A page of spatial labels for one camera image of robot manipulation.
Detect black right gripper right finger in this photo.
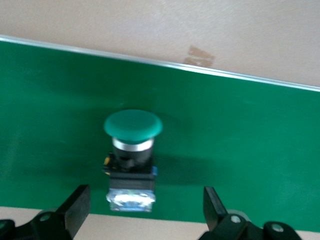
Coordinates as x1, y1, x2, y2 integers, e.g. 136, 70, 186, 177
198, 186, 303, 240

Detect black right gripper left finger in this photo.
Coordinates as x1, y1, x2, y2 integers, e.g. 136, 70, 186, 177
0, 184, 91, 240

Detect green mushroom push button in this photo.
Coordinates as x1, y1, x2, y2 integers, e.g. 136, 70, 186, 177
101, 109, 164, 213

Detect green belt conveyor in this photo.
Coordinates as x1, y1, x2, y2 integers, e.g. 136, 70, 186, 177
0, 34, 320, 232

